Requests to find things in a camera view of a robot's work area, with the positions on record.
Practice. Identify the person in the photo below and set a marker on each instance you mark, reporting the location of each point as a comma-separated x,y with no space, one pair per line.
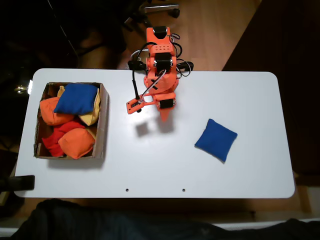
100,225

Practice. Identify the yellow bean bag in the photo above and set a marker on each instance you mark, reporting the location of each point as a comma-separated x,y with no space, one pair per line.
91,117
61,91

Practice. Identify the black clamp with bar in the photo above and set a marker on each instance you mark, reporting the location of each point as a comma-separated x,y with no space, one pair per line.
23,182

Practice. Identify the office chair base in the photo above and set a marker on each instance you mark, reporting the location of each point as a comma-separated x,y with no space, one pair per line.
160,7

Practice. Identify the orange camera mount plate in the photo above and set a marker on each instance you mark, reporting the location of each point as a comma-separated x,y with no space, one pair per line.
132,106

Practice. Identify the orange bean bag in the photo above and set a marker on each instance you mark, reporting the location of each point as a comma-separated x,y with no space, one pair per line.
50,112
76,143

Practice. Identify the cardboard box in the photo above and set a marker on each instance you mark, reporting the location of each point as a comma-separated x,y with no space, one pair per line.
101,140

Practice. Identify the red bean bag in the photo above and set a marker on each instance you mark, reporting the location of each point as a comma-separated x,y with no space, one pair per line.
56,140

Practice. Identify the blue bean bag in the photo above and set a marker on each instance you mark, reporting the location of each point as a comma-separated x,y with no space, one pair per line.
216,140
76,98

